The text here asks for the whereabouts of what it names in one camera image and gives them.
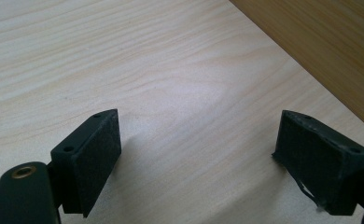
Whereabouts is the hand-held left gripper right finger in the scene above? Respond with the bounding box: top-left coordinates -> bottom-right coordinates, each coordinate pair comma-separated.
271,109 -> 364,217

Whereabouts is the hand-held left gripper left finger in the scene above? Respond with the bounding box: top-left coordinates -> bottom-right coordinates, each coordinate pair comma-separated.
49,108 -> 122,218

